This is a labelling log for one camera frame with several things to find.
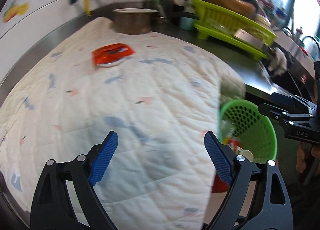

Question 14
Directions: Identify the teal cup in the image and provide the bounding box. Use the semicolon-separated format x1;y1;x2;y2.
179;16;194;31

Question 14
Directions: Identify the orange snack packet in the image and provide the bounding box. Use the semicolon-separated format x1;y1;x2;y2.
91;43;135;67

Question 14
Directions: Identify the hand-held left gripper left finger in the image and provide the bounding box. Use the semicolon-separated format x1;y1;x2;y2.
29;131;118;230

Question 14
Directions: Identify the white bowl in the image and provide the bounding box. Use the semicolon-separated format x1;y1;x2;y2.
255;14;272;29

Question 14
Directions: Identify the metal pot with handle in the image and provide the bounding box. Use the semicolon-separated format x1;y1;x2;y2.
112;8;168;35

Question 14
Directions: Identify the green plastic wastebasket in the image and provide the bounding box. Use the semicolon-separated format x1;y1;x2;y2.
219;99;278;164

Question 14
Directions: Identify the green dish rack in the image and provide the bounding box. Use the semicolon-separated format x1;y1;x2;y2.
191;0;278;47

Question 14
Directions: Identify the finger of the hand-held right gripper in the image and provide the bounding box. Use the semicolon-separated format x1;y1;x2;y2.
271;92;314;113
258;103;312;127

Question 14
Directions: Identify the steel sink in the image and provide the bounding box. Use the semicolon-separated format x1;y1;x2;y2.
260;53;318;101

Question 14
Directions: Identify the orange fruit tile sticker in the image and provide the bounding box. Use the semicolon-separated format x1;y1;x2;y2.
2;1;30;23

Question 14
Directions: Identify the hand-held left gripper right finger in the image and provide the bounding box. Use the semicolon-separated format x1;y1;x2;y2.
204;131;294;230

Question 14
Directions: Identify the glass utensil jar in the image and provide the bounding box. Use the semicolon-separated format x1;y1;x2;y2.
152;0;173;18

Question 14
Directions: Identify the steel faucet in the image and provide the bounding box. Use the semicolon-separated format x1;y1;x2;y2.
299;36;320;59

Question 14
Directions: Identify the brown cooking pot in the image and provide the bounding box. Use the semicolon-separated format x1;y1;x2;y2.
206;0;257;14

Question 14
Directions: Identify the white quilted blanket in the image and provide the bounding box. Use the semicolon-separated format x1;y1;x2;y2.
0;16;247;230

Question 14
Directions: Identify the white dish cloth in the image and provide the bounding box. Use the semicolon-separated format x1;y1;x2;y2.
266;48;288;76

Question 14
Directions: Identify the person's right hand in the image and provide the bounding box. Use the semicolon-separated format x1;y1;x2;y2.
296;142;316;174

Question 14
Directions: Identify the green drip tray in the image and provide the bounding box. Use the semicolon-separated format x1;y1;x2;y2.
194;21;268;61

